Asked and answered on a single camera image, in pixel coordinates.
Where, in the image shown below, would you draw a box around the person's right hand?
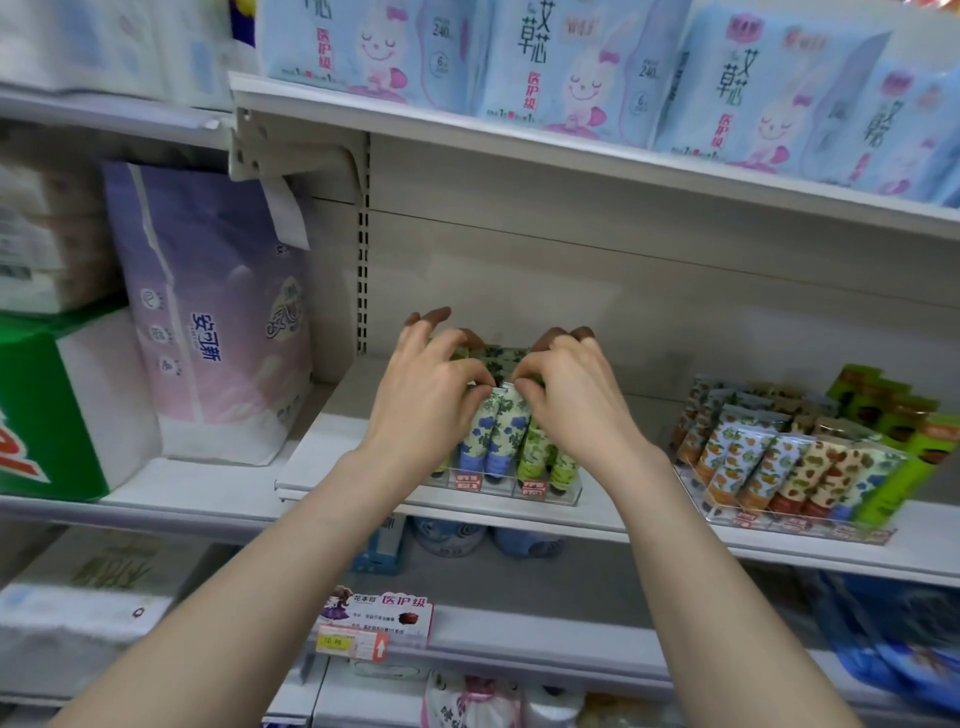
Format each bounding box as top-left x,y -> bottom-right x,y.
512,325 -> 661,485

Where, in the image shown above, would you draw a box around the person's left hand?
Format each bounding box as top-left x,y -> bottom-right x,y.
358,306 -> 498,485

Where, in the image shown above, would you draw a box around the blue flowered cream tube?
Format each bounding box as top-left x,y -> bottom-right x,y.
483,381 -> 535,485
456,384 -> 502,477

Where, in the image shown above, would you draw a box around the person's right forearm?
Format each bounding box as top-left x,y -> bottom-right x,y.
592,442 -> 867,728

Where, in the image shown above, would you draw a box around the person's left forearm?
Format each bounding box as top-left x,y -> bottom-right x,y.
45,446 -> 440,728

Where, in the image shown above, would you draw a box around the cluster of floral hand creams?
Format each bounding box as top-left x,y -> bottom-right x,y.
429,341 -> 582,496

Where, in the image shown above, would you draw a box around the small clear plastic display tray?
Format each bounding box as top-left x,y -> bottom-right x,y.
426,457 -> 585,509

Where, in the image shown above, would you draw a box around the blue wrapped roll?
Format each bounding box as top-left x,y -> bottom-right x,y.
411,516 -> 490,561
491,527 -> 565,561

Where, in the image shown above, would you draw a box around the slotted metal shelf upright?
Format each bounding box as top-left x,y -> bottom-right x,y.
355,131 -> 373,355

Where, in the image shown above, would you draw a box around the blue white box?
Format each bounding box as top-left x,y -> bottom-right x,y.
351,513 -> 411,577

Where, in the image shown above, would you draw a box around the beige metal shelf board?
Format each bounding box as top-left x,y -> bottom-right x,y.
0,382 -> 335,545
0,82 -> 235,153
228,71 -> 960,243
262,603 -> 960,728
274,354 -> 960,591

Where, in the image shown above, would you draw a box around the white paper tag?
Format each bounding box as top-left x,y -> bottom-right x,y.
258,174 -> 312,253

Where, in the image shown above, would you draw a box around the rows of patterned hand creams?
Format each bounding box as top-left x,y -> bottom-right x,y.
669,373 -> 910,526

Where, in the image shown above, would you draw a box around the white pink price card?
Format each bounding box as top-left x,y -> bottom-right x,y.
313,585 -> 438,663

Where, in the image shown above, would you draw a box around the purple pink tissue pack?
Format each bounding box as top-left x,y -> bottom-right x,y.
101,159 -> 318,468

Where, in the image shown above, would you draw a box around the wide clear plastic display tray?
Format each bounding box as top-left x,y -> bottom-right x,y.
669,448 -> 899,546

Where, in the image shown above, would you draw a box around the light blue pad packet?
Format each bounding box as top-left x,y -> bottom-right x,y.
801,58 -> 960,207
255,0 -> 492,115
472,0 -> 693,149
651,6 -> 895,179

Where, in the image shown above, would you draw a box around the green cream tube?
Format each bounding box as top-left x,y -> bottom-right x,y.
873,393 -> 940,453
847,377 -> 914,430
827,363 -> 884,408
853,412 -> 960,528

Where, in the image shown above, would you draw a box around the white pink plastic bag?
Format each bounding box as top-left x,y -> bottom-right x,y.
422,669 -> 524,728

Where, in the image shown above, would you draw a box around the white tissue roll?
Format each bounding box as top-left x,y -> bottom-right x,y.
521,681 -> 588,728

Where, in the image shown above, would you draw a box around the green white tissue pack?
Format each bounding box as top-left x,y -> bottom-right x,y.
0,302 -> 164,504

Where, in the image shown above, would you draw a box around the large white wrapped pack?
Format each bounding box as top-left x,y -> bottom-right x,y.
0,523 -> 230,702

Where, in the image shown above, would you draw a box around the blue plastic packets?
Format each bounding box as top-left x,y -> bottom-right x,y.
808,570 -> 960,715

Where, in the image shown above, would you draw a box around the stacked white paper packs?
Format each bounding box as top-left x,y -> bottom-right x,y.
0,126 -> 130,316

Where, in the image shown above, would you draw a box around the white tissue packs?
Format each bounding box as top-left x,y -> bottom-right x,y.
0,0 -> 235,110

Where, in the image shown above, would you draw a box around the beige shelf bracket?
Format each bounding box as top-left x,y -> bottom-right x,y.
228,107 -> 370,205

